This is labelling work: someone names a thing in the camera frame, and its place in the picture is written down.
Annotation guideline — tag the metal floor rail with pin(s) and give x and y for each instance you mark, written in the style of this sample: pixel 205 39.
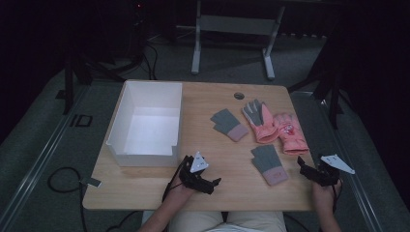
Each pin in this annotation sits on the metal floor rail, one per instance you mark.
pixel 354 190
pixel 35 167

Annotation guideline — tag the person's beige trousers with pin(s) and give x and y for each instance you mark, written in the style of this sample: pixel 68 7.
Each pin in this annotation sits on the person's beige trousers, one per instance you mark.
pixel 245 220

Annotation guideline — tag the grey glove marked pink cuff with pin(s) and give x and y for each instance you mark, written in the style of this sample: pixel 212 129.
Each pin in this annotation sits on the grey glove marked pink cuff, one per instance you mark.
pixel 267 159

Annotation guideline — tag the grey table leg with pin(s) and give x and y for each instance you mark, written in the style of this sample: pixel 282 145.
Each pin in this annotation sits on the grey table leg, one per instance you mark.
pixel 147 217

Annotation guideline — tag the black tripod stand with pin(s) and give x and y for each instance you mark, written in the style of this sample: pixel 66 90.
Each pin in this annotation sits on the black tripod stand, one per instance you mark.
pixel 328 83

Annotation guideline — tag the white metal desk frame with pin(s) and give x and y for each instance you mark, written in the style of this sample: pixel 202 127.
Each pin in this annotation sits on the white metal desk frame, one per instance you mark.
pixel 238 24

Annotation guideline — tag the pink glove with grey palm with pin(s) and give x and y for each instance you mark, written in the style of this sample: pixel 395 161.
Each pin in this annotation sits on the pink glove with grey palm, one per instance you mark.
pixel 265 129

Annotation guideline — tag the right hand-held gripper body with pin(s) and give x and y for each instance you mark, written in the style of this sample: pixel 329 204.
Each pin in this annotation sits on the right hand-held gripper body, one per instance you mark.
pixel 327 175

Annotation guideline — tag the grey floor tag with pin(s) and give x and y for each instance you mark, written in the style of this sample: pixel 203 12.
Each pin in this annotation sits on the grey floor tag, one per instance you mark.
pixel 92 182

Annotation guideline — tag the grey glove plain pink cuff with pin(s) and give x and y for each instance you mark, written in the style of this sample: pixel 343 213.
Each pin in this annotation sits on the grey glove plain pink cuff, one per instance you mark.
pixel 225 122

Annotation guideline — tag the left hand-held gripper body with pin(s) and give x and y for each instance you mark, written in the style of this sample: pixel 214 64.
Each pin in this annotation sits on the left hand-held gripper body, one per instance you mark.
pixel 197 164

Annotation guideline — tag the person's white shirt hem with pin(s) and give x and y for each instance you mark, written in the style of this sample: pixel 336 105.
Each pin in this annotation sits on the person's white shirt hem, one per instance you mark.
pixel 230 228

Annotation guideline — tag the black stand with legs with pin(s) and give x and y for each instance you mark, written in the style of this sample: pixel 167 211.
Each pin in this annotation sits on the black stand with legs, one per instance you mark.
pixel 69 80

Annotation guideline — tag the person's left hand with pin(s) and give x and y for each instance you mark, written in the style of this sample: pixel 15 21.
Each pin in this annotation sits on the person's left hand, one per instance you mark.
pixel 180 193

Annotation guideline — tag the person's right hand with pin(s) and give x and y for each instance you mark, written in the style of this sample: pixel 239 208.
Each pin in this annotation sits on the person's right hand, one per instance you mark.
pixel 324 196

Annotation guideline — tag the white box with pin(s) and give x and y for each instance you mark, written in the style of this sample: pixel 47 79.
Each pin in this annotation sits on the white box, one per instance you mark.
pixel 151 129

